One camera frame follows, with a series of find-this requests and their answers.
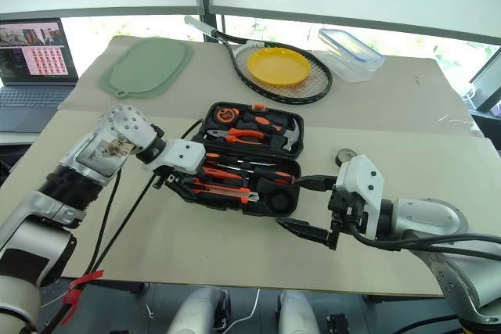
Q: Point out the black electrical tape roll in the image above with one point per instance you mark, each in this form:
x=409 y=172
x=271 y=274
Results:
x=344 y=154

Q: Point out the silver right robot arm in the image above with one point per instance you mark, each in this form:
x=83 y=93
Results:
x=430 y=216

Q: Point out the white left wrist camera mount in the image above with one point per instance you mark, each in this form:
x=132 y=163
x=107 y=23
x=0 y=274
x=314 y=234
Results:
x=178 y=156

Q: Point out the red tape strip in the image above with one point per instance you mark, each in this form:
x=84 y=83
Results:
x=84 y=279

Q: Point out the black plastic tool case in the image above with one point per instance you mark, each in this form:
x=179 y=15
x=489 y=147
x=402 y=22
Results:
x=282 y=201

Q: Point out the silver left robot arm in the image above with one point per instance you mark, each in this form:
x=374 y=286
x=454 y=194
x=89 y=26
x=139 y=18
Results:
x=78 y=169

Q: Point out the yellow plastic plate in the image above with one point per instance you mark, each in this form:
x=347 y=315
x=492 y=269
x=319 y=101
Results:
x=278 y=66

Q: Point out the long orange black screwdriver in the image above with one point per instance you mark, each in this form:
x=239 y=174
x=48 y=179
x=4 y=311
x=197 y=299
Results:
x=274 y=177

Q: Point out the silver rounded shape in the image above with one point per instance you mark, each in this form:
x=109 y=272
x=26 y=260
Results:
x=195 y=310
x=297 y=312

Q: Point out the small black block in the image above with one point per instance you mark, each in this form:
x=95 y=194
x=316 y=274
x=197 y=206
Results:
x=338 y=324

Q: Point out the black orange utility knife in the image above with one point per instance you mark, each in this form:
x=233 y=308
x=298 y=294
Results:
x=227 y=193

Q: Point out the orange black tape measure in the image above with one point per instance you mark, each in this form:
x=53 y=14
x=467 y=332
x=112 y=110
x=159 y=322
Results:
x=225 y=115

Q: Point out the open laptop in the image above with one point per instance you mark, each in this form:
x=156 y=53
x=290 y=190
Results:
x=35 y=76

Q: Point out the green silicone mat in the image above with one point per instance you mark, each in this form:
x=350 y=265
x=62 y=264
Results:
x=146 y=66

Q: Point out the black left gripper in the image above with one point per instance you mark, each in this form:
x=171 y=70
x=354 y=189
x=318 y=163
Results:
x=170 y=181

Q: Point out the black racket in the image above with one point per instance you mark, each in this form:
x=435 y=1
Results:
x=321 y=87

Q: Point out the claw hammer orange black grip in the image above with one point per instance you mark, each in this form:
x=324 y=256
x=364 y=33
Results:
x=262 y=122

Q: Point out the short orange black screwdriver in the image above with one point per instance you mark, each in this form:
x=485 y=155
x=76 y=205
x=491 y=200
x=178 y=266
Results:
x=219 y=156

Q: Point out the clear container blue lid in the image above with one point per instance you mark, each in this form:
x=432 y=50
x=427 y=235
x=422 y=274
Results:
x=352 y=56

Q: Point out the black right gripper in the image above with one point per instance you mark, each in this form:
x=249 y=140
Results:
x=346 y=209

